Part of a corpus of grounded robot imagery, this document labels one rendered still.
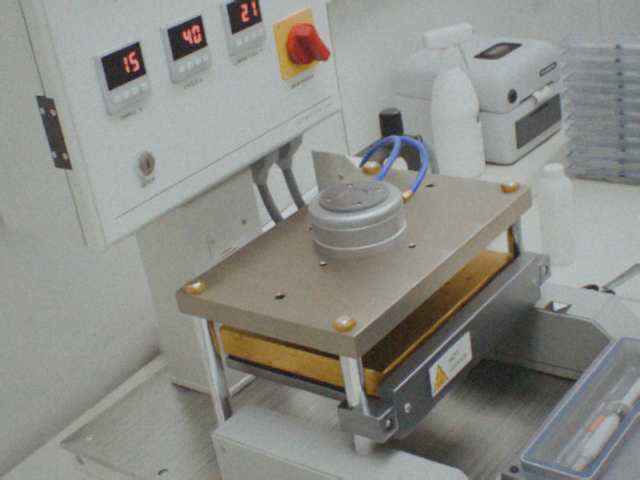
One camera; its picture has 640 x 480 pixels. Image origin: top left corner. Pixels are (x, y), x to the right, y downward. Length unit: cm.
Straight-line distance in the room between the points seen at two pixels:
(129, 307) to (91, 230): 64
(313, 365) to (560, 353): 26
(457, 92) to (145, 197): 93
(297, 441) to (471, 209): 25
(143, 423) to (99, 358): 43
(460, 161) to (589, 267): 32
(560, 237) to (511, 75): 34
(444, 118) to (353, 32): 24
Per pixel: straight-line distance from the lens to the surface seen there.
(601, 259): 160
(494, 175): 179
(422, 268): 83
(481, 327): 89
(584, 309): 98
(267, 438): 86
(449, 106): 174
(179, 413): 105
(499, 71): 178
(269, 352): 88
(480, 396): 100
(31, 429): 142
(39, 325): 139
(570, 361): 100
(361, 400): 80
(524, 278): 94
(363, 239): 86
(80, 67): 83
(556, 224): 156
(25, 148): 89
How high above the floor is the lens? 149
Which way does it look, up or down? 25 degrees down
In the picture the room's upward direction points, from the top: 10 degrees counter-clockwise
